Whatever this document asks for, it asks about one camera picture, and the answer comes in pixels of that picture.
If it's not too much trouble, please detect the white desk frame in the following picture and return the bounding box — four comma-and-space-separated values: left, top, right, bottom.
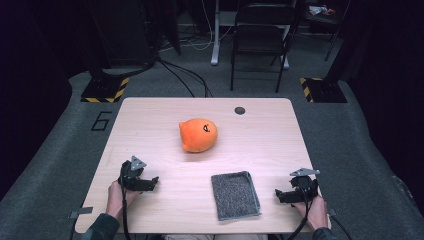
210, 0, 291, 69

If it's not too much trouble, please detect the white cable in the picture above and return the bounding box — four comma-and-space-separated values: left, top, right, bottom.
186, 0, 215, 52

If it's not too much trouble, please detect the black striped-edge stand base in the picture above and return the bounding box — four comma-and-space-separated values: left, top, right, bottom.
299, 77, 348, 104
80, 76, 130, 104

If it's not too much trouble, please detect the white and orange small object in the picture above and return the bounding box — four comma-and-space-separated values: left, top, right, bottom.
308, 4, 336, 17

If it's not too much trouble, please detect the person's left hand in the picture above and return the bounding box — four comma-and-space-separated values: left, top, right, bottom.
106, 181, 141, 219

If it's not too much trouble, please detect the orange plush toy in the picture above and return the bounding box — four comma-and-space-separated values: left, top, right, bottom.
178, 118, 219, 154

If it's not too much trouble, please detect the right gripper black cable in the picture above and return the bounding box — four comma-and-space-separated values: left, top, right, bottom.
286, 179, 313, 240

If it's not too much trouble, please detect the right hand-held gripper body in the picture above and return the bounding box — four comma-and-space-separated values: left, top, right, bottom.
289, 167, 321, 203

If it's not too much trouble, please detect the person's right hand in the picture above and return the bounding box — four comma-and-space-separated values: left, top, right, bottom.
293, 196, 329, 231

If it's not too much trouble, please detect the thin black table-corner cable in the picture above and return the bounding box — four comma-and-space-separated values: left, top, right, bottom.
329, 214, 353, 240

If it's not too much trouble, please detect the gray fluffy cloth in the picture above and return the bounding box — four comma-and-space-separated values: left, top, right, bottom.
210, 170, 262, 222

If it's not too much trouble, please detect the black curtain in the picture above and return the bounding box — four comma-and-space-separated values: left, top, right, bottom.
0, 0, 74, 201
344, 0, 424, 214

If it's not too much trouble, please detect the dark side table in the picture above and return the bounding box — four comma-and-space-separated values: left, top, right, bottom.
304, 0, 352, 63

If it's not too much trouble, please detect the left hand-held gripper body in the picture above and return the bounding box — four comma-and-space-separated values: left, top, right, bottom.
118, 155, 153, 192

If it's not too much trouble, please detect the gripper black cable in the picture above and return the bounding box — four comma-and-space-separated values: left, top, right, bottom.
286, 179, 313, 240
119, 173, 133, 240

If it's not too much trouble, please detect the dark cabinet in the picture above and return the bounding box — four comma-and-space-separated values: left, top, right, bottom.
89, 0, 158, 68

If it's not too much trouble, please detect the black folding chair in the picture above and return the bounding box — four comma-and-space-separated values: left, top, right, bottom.
229, 2, 301, 94

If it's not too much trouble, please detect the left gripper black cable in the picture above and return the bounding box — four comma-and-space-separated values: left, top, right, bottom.
119, 173, 133, 240

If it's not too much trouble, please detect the black floor cable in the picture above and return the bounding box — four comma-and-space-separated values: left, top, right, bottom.
157, 59, 197, 98
166, 61, 214, 98

